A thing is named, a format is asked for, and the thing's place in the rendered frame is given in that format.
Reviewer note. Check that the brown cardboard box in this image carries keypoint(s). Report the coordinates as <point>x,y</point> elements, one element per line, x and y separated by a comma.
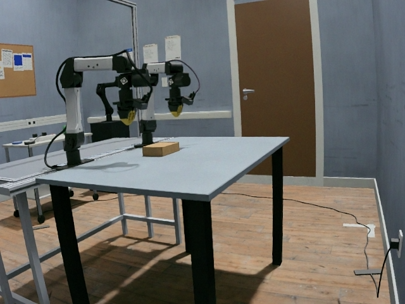
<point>160,149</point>

